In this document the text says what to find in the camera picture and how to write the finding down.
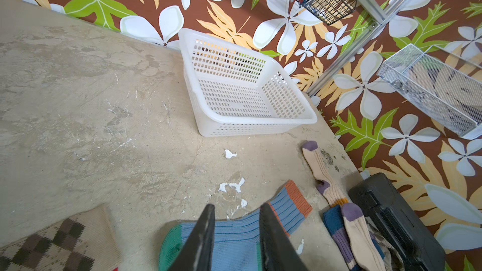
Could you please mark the white plastic laundry basket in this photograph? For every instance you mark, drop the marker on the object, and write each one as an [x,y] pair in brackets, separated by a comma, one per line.
[235,91]

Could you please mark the black plastic case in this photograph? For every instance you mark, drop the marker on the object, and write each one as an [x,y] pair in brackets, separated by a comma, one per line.
[397,222]

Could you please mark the aluminium frame post right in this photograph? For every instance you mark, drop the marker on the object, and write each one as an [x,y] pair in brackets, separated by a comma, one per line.
[380,19]

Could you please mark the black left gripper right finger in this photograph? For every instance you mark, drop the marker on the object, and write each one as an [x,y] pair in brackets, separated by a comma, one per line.
[277,252]

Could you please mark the beige brown argyle sock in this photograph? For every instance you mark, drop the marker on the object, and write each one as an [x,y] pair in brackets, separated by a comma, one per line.
[85,241]

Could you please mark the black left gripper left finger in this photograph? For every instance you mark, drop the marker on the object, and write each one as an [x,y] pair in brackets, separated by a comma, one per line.
[197,252]

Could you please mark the white mesh wall basket right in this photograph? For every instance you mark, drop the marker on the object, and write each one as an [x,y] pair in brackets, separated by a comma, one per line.
[442,84]

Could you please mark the blue sock orange cuff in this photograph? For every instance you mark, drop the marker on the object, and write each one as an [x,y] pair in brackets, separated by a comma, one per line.
[236,242]

